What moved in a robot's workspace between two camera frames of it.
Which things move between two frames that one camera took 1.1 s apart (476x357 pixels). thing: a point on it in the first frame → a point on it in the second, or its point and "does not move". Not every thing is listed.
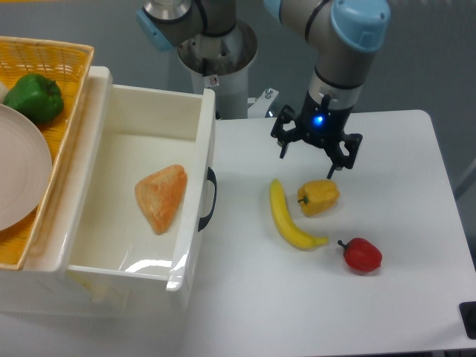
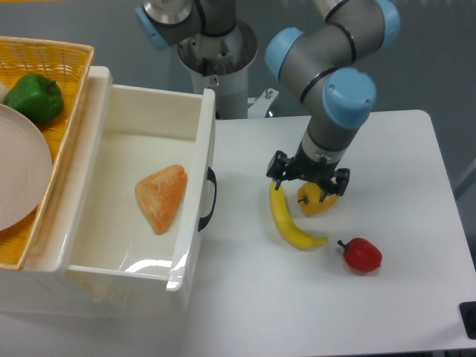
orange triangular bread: (160, 194) does not move
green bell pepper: (40, 98) does not move
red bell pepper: (361, 255) does not move
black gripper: (320, 126) → (300, 166)
